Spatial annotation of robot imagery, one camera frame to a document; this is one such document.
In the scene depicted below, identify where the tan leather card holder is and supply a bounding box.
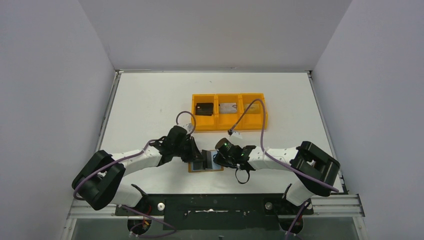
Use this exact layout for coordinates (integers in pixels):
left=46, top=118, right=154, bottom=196
left=188, top=150, right=224, bottom=173

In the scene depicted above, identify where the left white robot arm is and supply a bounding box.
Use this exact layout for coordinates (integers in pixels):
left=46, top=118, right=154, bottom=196
left=71, top=123, right=205, bottom=214

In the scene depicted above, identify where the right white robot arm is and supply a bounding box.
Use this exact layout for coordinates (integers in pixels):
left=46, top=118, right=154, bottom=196
left=213, top=138, right=340, bottom=214

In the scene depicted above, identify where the black credit card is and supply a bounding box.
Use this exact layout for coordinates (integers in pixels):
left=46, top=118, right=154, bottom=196
left=194, top=102, right=214, bottom=116

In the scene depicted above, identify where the silver credit card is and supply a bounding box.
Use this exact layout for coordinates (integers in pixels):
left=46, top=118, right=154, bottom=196
left=218, top=102, right=238, bottom=114

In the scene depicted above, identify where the orange three-compartment tray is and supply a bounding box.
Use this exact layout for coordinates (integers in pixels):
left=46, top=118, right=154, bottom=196
left=191, top=93, right=268, bottom=132

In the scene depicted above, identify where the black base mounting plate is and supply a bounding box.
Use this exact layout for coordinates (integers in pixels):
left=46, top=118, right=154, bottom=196
left=115, top=193, right=314, bottom=236

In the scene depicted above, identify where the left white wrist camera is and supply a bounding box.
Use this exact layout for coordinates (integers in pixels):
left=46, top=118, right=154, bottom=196
left=181, top=123, right=195, bottom=135

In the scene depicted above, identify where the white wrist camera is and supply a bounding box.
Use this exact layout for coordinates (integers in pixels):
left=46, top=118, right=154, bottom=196
left=227, top=129, right=243, bottom=139
left=181, top=123, right=195, bottom=135

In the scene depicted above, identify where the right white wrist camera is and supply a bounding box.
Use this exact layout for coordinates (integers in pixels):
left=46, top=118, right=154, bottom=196
left=227, top=129, right=243, bottom=139

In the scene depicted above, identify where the aluminium frame rail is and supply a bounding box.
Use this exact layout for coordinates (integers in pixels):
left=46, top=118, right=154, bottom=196
left=59, top=69, right=123, bottom=240

